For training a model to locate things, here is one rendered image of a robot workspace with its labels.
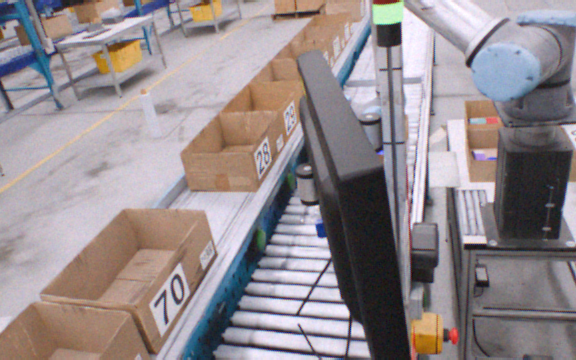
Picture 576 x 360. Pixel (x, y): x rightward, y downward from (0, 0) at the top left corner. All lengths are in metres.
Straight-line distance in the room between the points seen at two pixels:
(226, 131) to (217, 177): 0.40
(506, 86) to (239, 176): 0.97
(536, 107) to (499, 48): 0.28
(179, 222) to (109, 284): 0.28
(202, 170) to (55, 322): 0.78
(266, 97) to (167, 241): 1.15
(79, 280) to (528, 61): 1.28
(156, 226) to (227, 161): 0.39
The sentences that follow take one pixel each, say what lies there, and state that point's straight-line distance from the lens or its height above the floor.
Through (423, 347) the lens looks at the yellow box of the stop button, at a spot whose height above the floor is 0.83.
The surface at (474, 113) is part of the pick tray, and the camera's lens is 2.52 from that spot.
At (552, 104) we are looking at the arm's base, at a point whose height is 1.22.
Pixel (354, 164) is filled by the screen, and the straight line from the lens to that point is 0.47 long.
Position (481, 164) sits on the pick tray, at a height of 0.83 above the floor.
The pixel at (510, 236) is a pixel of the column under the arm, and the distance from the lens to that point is 1.68.
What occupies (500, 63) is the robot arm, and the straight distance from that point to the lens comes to 1.26.
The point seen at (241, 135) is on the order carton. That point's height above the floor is 0.94.
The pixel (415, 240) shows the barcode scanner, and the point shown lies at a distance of 1.12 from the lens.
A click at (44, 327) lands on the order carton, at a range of 1.39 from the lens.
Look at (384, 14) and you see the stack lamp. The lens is 0.83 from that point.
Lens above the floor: 1.77
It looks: 29 degrees down
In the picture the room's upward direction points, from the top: 10 degrees counter-clockwise
